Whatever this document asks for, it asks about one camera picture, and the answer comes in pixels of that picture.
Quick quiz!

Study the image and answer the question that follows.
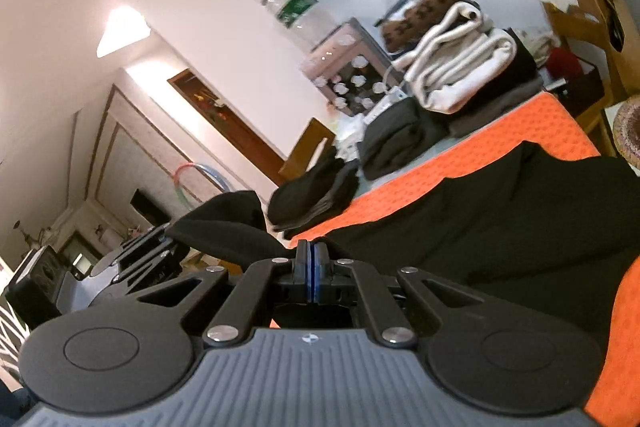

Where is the multicoloured hula hoop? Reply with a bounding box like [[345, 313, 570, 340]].
[[172, 162, 235, 212]]

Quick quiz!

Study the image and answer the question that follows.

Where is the ceiling light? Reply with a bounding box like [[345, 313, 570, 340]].
[[96, 5, 152, 58]]

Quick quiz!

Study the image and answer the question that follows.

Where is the wall television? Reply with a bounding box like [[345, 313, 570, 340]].
[[130, 189, 171, 228]]

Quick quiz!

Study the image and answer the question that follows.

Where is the white power strip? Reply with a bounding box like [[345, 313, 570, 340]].
[[365, 97, 401, 122]]

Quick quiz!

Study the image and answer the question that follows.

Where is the wooden chair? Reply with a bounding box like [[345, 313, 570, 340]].
[[524, 0, 640, 158], [279, 117, 337, 185]]

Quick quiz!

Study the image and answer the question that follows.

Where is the woven basket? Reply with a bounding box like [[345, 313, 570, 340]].
[[612, 96, 640, 165]]

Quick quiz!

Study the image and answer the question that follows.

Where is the white cable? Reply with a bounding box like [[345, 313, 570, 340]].
[[382, 66, 406, 100]]

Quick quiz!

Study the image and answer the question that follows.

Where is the orange patterned mat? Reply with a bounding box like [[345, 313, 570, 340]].
[[270, 93, 640, 427]]

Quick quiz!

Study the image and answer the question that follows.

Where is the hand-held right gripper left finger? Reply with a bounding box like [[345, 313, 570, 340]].
[[131, 241, 312, 349]]

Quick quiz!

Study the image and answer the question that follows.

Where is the brown wooden door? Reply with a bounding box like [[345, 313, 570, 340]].
[[167, 68, 288, 185]]

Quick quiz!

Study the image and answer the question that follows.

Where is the white cutout partition panel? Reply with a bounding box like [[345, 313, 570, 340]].
[[0, 302, 31, 388]]

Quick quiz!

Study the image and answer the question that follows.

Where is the brown patterned cloth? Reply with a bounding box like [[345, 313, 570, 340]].
[[380, 0, 471, 55]]

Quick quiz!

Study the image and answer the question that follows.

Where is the cream garment with black trim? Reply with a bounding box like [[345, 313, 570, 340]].
[[392, 1, 493, 72]]

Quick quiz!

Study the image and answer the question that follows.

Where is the clear water bottle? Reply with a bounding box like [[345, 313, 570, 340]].
[[256, 0, 346, 52]]

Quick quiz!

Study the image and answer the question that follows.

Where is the red bag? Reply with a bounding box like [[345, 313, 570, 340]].
[[544, 47, 585, 82]]

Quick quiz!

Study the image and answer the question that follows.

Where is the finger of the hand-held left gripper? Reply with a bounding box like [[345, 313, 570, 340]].
[[107, 243, 190, 295], [117, 223, 173, 258]]

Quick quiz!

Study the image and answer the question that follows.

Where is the pink water dispenser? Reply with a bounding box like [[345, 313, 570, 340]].
[[299, 18, 406, 115]]

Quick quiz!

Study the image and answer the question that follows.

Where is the cream folded garment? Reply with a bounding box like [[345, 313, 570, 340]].
[[405, 27, 518, 115]]

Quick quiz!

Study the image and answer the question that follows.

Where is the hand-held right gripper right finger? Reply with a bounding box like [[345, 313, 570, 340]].
[[312, 241, 493, 349]]

